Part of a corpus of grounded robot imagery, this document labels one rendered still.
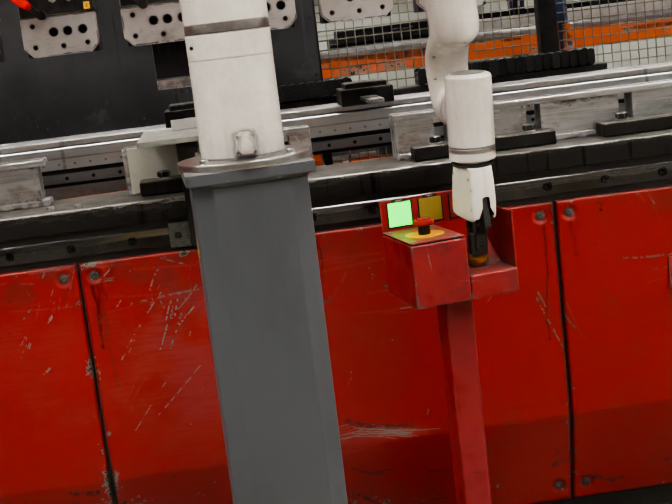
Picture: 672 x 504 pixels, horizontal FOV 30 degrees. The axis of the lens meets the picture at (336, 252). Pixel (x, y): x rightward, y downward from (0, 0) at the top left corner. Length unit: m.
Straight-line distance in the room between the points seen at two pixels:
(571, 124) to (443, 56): 0.52
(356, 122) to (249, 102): 1.17
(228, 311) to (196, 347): 0.82
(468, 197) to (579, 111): 0.54
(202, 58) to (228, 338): 0.39
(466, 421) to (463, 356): 0.13
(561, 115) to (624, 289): 0.39
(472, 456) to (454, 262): 0.39
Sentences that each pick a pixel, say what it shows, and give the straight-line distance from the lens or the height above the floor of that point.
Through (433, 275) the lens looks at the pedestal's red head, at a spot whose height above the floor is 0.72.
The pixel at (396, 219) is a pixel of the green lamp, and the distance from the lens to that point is 2.36.
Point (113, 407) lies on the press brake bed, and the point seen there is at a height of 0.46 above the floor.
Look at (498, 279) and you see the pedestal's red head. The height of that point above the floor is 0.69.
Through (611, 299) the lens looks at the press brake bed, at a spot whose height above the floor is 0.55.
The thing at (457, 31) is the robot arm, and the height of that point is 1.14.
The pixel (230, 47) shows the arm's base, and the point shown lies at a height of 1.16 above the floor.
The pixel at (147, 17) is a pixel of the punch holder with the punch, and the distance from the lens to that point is 2.59.
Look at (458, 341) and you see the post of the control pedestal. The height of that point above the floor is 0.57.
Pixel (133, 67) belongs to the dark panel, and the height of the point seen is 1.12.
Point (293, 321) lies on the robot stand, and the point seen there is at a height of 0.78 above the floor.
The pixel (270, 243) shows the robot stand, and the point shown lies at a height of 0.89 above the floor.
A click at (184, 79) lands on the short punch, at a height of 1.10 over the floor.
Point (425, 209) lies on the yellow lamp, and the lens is 2.38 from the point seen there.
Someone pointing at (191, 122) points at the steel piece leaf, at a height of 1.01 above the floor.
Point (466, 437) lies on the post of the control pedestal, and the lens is 2.39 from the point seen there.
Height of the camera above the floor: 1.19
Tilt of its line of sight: 11 degrees down
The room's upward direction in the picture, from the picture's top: 7 degrees counter-clockwise
